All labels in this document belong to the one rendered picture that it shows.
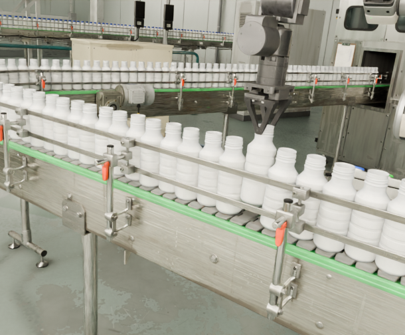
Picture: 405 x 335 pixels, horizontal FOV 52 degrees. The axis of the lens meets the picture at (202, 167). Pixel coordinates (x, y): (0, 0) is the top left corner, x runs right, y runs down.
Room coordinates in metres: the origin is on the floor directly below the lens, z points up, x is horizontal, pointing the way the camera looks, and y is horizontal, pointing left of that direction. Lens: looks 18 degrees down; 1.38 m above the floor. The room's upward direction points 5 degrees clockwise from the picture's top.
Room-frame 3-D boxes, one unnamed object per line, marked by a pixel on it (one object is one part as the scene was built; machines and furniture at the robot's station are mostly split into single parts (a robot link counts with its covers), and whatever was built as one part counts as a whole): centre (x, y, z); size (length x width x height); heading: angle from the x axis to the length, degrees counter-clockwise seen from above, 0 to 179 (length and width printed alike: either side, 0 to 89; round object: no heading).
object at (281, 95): (0.85, -0.12, 1.23); 0.07 x 0.07 x 0.09; 56
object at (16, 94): (1.32, 0.61, 1.08); 0.06 x 0.06 x 0.17
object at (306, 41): (7.87, -1.50, 0.96); 0.82 x 0.50 x 1.91; 128
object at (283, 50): (0.84, -0.12, 1.37); 0.07 x 0.06 x 0.07; 145
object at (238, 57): (7.32, -0.79, 0.96); 0.82 x 0.50 x 1.91; 128
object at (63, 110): (1.19, 0.41, 1.08); 0.06 x 0.06 x 0.17
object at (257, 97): (0.84, -0.12, 1.23); 0.07 x 0.07 x 0.09; 56
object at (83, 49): (5.36, 1.11, 0.59); 1.10 x 0.62 x 1.18; 128
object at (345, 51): (4.66, -1.42, 1.22); 0.23 x 0.04 x 0.32; 38
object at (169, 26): (7.50, 0.79, 1.55); 0.17 x 0.15 x 0.42; 128
